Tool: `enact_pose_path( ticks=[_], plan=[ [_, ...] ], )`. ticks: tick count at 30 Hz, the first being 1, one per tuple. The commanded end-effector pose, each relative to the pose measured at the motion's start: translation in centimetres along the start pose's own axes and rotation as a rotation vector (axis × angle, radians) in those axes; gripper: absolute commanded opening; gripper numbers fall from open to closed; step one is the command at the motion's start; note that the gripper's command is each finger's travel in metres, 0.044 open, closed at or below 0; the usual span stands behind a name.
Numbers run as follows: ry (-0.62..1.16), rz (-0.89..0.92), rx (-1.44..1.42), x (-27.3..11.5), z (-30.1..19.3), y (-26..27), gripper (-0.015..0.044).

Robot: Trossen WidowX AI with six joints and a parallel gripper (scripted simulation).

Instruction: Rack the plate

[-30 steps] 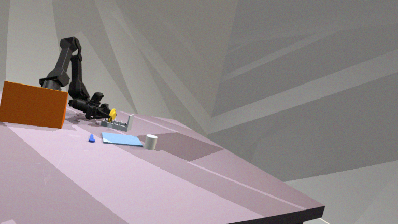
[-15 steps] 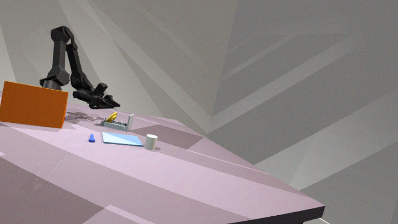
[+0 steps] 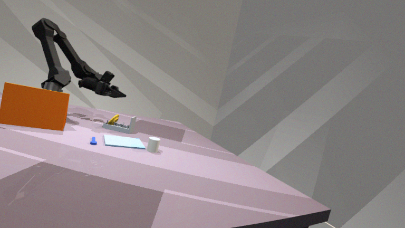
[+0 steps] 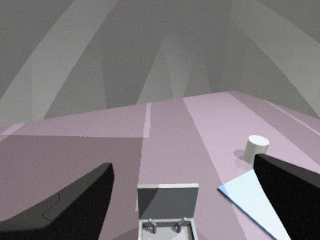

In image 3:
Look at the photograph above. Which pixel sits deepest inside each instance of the yellow plate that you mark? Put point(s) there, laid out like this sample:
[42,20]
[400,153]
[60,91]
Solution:
[115,118]

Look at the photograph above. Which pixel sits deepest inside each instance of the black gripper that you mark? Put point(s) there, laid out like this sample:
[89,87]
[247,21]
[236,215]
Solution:
[104,89]

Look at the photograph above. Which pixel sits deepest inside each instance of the light blue flat mat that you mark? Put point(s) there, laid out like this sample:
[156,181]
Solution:
[117,141]

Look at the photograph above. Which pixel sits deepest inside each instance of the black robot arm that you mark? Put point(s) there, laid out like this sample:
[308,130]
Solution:
[59,77]

